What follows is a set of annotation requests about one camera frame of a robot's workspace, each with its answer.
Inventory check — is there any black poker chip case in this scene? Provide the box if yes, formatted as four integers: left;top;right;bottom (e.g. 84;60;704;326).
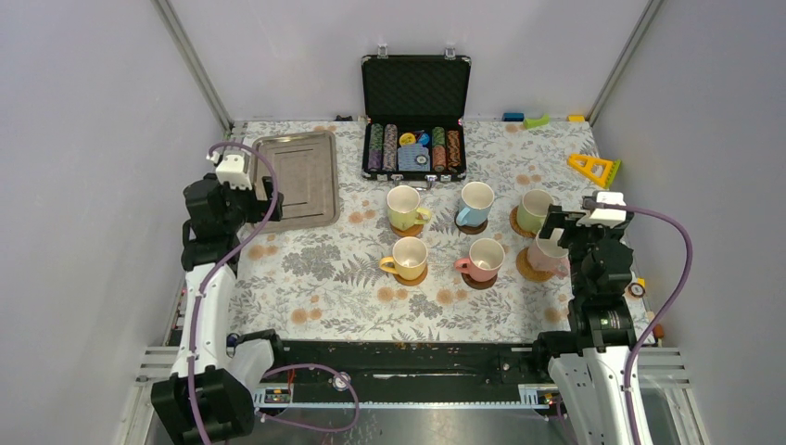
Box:
361;45;472;185

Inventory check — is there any pink mug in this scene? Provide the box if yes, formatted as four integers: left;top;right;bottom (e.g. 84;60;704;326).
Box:
453;238;505;283

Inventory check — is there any woven cork coaster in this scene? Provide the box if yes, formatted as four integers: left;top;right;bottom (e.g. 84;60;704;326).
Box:
515;248;554;283

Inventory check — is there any tape roll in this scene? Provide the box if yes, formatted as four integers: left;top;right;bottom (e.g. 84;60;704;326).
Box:
627;278;646;299

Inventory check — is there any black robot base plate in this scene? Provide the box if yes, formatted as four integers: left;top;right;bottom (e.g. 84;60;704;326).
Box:
252;340;591;408

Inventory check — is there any woven rattan coaster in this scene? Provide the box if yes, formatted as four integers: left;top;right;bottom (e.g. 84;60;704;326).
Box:
509;207;536;238

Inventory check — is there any pale yellow mug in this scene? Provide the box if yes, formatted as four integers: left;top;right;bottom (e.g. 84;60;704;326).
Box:
386;185;432;232

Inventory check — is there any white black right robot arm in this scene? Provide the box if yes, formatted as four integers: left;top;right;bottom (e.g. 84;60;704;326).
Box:
531;205;652;444

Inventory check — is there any silver metal tray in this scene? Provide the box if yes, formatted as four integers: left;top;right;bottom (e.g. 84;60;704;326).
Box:
252;131;340;234

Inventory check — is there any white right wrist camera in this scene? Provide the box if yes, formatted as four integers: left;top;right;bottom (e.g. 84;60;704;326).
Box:
578;190;628;228

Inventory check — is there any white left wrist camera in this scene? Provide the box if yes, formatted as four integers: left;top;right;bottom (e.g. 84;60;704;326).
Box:
207;151;253;191

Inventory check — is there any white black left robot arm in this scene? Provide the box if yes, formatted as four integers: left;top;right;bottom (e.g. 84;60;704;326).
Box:
151;173;288;444

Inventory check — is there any green toy block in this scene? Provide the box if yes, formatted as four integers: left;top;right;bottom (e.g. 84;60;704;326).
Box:
524;113;551;130

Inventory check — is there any dark walnut wooden coaster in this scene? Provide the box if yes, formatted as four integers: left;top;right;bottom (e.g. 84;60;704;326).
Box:
456;220;488;235

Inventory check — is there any light brown wooden coaster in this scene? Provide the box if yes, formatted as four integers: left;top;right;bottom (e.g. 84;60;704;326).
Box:
394;269;428;286

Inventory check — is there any blue toy block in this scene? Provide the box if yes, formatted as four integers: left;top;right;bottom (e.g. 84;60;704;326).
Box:
502;112;526;122

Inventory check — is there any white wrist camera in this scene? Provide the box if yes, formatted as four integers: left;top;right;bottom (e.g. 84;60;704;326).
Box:
578;190;628;228
207;151;253;191

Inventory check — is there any yellow triangle toy block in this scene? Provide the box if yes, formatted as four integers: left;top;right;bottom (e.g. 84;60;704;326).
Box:
566;154;622;190

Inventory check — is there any light green mug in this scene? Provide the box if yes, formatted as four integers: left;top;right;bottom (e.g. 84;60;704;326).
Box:
515;189;554;235

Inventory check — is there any orange wooden coaster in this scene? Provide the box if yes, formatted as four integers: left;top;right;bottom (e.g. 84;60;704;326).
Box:
390;224;425;237

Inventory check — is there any dark brown wooden coaster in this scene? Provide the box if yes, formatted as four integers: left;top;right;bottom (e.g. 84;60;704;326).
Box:
462;273;498;290

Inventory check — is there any floral table mat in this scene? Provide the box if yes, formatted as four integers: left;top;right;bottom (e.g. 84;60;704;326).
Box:
228;121;598;343

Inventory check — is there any light blue mug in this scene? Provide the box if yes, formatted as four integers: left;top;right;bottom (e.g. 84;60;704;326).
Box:
455;182;495;228

